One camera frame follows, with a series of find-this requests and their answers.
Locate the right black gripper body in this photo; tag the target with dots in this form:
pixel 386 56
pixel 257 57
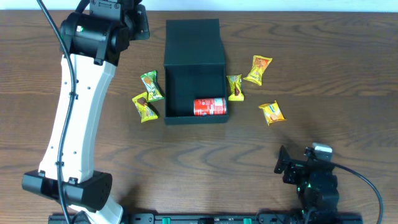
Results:
pixel 294 173

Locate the yellow biscuit packet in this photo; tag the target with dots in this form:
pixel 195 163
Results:
pixel 272 112

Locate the yellow-green snack packet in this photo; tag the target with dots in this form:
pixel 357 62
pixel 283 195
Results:
pixel 235 87

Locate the red Pringles can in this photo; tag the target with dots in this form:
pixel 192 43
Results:
pixel 209 106

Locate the yellow orange snack packet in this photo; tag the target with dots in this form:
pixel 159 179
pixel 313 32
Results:
pixel 259 66

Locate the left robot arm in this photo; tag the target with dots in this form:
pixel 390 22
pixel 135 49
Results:
pixel 91 39

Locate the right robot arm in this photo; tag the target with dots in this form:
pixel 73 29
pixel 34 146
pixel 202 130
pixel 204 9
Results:
pixel 316 185

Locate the dark green open box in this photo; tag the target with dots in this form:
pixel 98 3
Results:
pixel 194 65

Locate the green snack packet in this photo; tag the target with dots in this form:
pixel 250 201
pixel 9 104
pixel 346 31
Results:
pixel 149 79

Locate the yellow chocolate snack packet left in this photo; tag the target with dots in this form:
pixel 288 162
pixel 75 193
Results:
pixel 144 110

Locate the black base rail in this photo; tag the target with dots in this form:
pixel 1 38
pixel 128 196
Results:
pixel 262 218

